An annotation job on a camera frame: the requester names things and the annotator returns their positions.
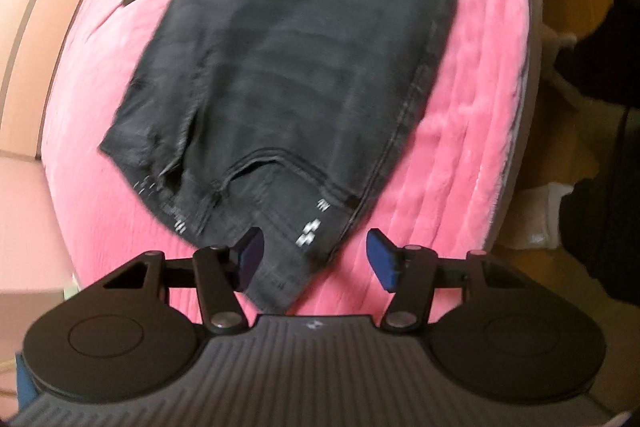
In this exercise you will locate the dark grey jeans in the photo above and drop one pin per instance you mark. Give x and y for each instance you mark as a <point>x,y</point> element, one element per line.
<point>300,57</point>

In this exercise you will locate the pink blanket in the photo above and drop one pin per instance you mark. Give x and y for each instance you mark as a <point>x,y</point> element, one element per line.
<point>475,132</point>

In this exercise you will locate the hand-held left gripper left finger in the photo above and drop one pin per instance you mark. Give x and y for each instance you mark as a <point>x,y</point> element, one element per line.
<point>250,252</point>

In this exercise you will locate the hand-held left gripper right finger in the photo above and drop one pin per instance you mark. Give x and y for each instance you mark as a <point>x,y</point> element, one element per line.
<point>382,264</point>

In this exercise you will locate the beige headboard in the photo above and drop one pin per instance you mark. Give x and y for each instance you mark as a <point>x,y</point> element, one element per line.
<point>45,7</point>

